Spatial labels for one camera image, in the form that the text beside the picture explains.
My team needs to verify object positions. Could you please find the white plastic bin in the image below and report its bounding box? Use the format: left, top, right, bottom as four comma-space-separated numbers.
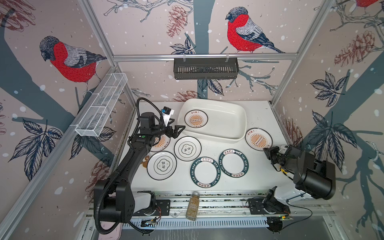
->
177, 99, 247, 143

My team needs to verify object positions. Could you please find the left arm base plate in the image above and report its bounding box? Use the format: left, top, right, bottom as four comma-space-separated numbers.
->
134, 200, 171, 217

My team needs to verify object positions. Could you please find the green rim plate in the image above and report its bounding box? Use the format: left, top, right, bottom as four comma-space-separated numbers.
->
190, 157, 221, 188
219, 149, 249, 178

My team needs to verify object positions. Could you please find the white flower plate upper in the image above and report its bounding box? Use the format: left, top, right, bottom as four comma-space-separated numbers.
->
174, 136, 202, 162

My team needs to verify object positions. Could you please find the spice jar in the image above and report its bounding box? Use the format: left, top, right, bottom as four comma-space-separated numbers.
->
186, 192, 200, 221

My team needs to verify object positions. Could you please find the black wall basket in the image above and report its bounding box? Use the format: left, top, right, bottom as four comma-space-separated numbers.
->
174, 58, 239, 80

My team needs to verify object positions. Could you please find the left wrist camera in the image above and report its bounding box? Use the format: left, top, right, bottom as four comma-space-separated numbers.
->
162, 107, 174, 127

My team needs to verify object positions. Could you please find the sunburst plate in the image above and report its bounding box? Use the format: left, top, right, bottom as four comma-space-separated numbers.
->
245, 128, 273, 151
184, 110, 209, 128
150, 135, 171, 153

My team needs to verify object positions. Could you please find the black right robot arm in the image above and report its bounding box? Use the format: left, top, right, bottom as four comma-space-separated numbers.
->
264, 145, 336, 200

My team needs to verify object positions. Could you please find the white wire mesh shelf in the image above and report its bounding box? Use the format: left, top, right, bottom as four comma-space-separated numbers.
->
75, 73, 128, 137

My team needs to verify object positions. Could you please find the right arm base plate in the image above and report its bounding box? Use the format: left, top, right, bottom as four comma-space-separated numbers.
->
246, 198, 291, 215

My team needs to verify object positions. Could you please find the white flower plate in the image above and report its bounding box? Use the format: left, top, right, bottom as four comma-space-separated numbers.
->
147, 151, 177, 181
174, 136, 202, 162

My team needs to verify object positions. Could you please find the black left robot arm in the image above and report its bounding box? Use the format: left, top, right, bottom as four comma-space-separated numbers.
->
94, 107, 185, 235

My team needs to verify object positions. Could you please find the white flower plate lower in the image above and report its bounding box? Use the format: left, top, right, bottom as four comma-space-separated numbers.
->
147, 151, 177, 181

